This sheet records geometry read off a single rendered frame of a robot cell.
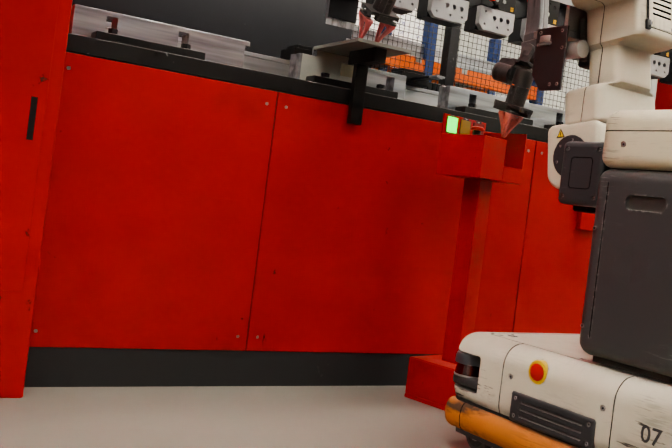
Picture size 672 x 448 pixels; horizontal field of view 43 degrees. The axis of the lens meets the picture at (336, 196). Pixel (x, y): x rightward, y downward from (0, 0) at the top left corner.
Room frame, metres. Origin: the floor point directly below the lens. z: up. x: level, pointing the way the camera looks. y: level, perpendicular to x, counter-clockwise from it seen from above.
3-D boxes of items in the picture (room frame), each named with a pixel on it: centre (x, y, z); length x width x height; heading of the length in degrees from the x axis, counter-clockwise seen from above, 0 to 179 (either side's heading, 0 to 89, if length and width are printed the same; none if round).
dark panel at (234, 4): (2.94, 0.51, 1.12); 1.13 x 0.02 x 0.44; 120
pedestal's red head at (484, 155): (2.49, -0.41, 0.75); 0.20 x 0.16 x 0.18; 133
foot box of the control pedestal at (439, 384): (2.47, -0.43, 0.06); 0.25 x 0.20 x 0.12; 43
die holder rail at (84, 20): (2.35, 0.53, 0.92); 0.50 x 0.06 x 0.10; 120
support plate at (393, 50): (2.49, -0.02, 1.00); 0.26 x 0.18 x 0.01; 30
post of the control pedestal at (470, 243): (2.49, -0.41, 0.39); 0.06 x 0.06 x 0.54; 43
